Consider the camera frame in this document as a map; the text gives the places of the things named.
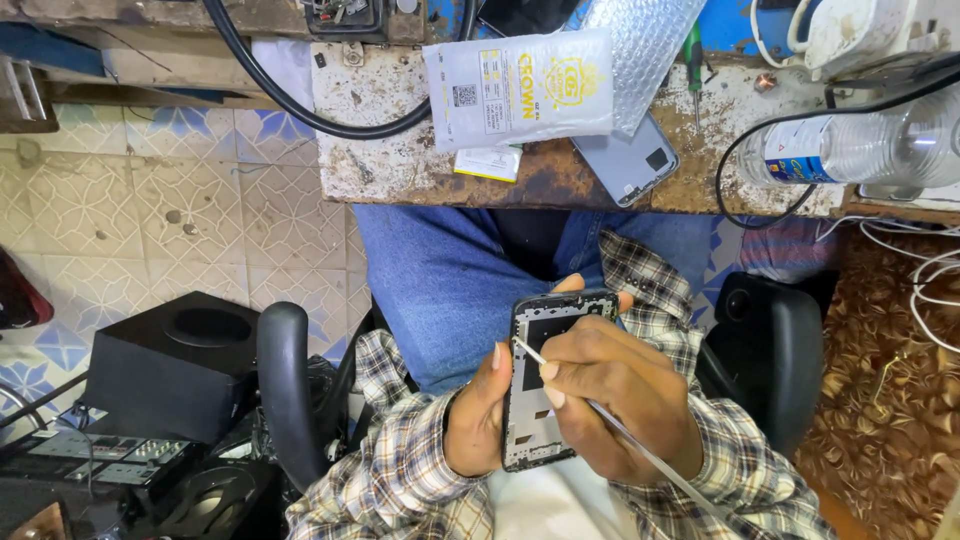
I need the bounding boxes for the thick black hose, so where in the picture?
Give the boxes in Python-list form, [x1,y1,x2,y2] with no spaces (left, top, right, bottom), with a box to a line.
[201,0,479,142]

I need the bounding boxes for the grey phone back cover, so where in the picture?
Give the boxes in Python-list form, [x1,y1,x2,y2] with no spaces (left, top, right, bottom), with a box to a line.
[570,112,681,210]

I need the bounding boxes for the small white yellow card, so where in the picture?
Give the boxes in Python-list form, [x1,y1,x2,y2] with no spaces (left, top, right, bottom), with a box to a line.
[453,144,524,184]

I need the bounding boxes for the white packet with yellow print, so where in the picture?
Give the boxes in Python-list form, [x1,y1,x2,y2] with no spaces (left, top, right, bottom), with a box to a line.
[422,28,617,155]

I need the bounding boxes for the black subwoofer box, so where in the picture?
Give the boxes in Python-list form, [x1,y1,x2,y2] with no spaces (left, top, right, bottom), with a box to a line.
[77,290,261,445]

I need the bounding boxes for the metal bracket frame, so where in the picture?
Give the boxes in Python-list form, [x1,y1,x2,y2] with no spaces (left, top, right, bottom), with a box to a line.
[0,54,60,136]

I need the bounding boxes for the person's white undershirt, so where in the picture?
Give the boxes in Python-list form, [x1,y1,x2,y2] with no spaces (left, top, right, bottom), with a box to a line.
[486,456,642,540]

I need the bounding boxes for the brown patterned carpet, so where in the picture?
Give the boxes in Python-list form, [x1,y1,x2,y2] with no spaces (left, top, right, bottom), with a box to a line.
[793,223,960,540]

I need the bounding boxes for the white cables bundle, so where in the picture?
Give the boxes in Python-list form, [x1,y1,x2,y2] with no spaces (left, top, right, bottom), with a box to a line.
[816,216,960,355]

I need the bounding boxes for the person's blue jeans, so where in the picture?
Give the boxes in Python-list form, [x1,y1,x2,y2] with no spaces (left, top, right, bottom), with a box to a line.
[352,204,715,396]

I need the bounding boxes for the thin metal pry tool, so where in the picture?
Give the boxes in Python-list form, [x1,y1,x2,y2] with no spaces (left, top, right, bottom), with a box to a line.
[510,336,725,520]

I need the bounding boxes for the person's right hand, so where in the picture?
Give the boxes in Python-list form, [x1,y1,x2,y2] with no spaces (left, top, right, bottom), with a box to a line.
[538,315,708,489]

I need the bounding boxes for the black round speaker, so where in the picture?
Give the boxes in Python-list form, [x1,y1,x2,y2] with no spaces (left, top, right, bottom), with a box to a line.
[153,459,282,540]

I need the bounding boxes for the clear plastic water bottle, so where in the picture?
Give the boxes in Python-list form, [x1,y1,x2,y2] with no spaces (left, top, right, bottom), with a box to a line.
[737,81,960,190]

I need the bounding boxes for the green handled screwdriver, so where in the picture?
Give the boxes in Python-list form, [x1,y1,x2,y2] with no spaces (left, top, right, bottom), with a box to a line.
[681,20,708,133]

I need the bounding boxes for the dark red object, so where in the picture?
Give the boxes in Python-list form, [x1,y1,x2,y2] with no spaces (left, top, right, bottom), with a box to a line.
[0,246,55,332]

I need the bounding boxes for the white plastic appliance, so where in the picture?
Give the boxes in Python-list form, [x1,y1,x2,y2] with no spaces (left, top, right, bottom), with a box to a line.
[750,0,942,82]

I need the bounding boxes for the grey audio amplifier panel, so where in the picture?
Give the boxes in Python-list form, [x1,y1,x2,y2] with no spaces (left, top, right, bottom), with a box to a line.
[0,429,195,490]

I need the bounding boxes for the thin black cable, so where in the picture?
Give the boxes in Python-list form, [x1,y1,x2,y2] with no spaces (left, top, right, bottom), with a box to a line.
[714,54,960,231]

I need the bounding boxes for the black chair armrest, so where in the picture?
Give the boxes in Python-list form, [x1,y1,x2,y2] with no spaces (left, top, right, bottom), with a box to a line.
[696,270,826,460]
[255,300,333,495]

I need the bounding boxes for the person's plaid shirt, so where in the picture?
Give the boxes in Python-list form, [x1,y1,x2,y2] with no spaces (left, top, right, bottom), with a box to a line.
[285,228,838,540]

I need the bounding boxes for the clear bubble wrap bag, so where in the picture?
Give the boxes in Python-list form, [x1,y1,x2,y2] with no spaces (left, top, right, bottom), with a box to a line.
[581,0,708,138]

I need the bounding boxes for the white paper sheet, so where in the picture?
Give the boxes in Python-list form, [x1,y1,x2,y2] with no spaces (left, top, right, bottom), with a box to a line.
[249,37,318,115]

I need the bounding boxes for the person's left hand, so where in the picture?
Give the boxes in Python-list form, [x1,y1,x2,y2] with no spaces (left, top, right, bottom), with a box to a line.
[442,273,635,481]

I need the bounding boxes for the striped cloth rug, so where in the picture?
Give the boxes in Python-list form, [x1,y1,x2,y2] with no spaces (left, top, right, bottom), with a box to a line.
[738,216,843,285]

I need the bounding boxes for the black phone screen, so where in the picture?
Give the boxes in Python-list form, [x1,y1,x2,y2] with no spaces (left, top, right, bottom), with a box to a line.
[477,0,585,39]

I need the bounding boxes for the black phone frame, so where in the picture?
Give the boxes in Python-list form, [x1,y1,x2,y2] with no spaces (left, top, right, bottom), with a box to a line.
[500,288,621,474]

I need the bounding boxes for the black parts tray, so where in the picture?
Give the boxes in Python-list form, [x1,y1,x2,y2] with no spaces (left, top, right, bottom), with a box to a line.
[302,0,390,44]

